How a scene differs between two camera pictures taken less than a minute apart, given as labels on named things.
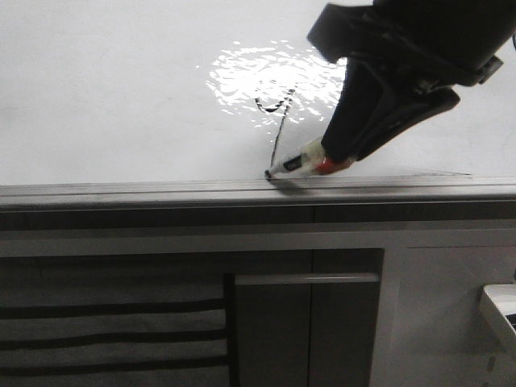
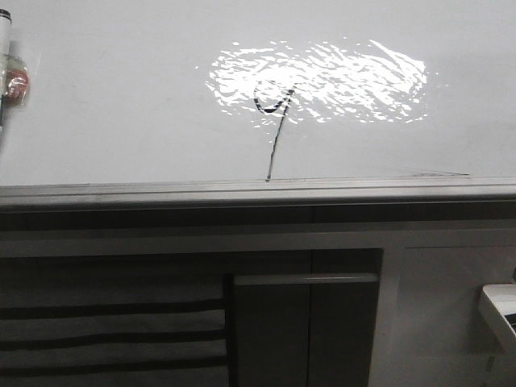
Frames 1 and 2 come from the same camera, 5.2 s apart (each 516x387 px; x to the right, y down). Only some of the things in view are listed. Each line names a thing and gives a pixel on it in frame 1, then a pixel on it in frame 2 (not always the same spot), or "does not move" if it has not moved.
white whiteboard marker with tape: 310,160 → 14,76
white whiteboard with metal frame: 108,103 does not move
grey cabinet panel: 304,330 does not move
